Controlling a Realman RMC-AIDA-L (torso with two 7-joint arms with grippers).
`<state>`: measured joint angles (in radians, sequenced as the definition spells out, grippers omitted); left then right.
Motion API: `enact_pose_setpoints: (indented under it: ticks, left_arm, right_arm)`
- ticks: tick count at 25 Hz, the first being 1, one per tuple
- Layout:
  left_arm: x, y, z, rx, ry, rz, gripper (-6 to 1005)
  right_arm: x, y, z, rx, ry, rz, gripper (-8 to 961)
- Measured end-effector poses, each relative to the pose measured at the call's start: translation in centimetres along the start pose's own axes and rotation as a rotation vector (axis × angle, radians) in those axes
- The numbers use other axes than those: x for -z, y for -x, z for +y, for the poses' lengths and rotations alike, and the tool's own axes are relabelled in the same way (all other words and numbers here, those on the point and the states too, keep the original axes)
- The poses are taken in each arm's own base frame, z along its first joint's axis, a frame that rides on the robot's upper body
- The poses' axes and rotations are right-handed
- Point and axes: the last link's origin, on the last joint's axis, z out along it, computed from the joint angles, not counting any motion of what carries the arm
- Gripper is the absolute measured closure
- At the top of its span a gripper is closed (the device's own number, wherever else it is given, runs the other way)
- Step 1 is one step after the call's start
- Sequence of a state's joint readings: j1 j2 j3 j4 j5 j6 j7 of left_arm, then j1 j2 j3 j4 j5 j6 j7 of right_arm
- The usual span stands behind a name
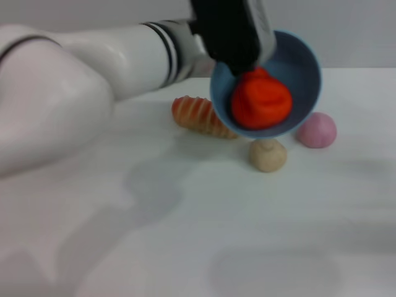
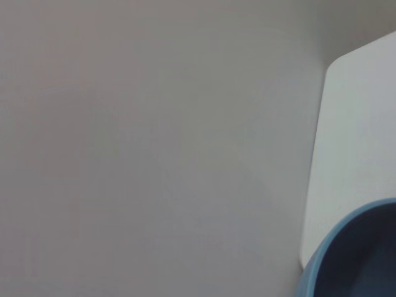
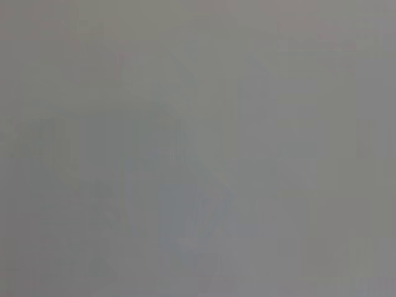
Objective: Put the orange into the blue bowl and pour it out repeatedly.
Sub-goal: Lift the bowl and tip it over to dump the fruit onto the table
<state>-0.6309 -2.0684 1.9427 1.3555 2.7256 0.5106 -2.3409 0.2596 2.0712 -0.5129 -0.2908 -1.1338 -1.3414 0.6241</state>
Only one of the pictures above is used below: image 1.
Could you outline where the blue plastic bowl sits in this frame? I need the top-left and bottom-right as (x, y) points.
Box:
(209, 30), (323, 139)

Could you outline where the pink round bun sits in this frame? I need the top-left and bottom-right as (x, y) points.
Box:
(296, 111), (337, 149)

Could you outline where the orange toy fruit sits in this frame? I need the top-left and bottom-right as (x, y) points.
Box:
(230, 67), (293, 131)

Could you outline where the beige round bun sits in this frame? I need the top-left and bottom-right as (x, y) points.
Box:
(249, 138), (288, 173)

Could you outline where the orange striped bread roll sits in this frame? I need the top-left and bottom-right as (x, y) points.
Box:
(171, 95), (241, 140)

